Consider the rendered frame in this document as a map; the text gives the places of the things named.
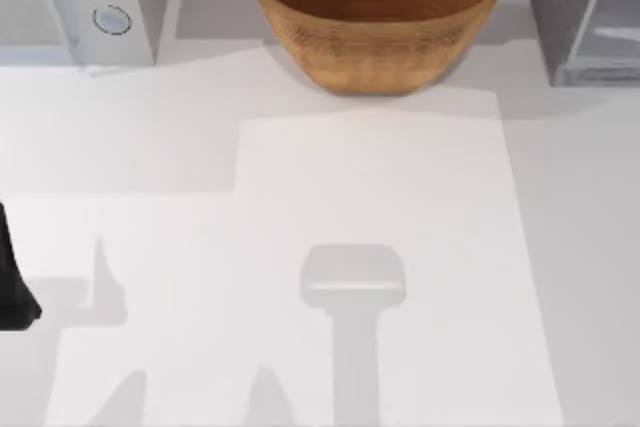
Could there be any small microwave knob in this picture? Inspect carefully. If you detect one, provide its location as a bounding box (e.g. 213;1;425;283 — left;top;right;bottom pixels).
91;3;134;36

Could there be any brown woven basket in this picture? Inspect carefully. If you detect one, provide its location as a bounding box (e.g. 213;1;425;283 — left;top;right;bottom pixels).
249;0;505;97

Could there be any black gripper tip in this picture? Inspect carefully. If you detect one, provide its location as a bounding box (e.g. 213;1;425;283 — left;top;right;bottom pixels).
0;202;43;332

